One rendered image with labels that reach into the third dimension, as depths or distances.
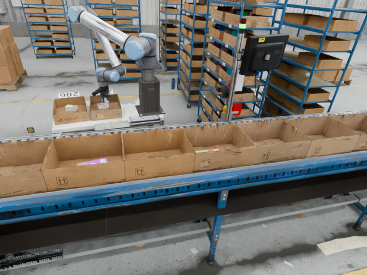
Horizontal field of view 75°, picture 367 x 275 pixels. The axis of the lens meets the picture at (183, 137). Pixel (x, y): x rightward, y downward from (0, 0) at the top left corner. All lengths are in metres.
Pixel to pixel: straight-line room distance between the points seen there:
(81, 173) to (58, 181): 0.12
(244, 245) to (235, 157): 1.02
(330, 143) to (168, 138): 1.08
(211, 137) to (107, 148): 0.70
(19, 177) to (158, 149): 0.79
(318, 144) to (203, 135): 0.75
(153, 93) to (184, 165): 1.14
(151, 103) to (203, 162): 1.16
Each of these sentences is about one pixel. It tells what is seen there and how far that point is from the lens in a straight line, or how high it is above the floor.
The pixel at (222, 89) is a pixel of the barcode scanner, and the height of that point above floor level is 1.07.
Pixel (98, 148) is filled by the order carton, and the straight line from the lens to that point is 1.60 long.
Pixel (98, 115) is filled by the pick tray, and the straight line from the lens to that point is 2.35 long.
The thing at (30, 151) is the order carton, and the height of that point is 0.97.
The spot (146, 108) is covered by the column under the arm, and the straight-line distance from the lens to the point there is 2.42.
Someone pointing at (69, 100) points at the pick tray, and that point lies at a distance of 2.71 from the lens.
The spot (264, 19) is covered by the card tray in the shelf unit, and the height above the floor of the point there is 1.62.
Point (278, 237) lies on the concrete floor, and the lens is 2.45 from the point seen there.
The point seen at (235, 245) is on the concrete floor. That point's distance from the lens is 2.28.
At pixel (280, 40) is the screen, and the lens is 2.32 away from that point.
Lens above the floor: 1.83
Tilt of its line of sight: 32 degrees down
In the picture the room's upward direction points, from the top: 3 degrees clockwise
